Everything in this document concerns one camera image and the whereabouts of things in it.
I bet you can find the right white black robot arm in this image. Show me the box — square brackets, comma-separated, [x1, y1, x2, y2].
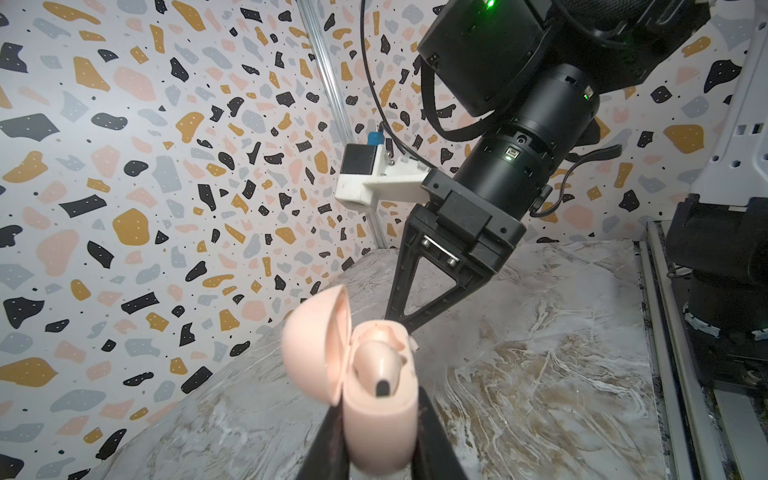
[385, 1, 767, 391]

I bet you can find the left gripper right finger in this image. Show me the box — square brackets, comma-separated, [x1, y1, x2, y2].
[410, 387, 467, 480]

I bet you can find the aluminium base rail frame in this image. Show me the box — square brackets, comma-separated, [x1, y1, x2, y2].
[638, 221, 767, 479]

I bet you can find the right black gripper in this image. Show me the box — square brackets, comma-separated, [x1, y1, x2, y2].
[384, 170, 525, 332]

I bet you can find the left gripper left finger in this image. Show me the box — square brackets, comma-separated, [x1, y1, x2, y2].
[295, 405, 350, 480]

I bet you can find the pink earbud charging case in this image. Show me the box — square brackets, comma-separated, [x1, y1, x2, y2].
[281, 285, 419, 476]

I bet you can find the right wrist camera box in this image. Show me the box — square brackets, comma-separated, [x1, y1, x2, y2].
[334, 131, 430, 212]

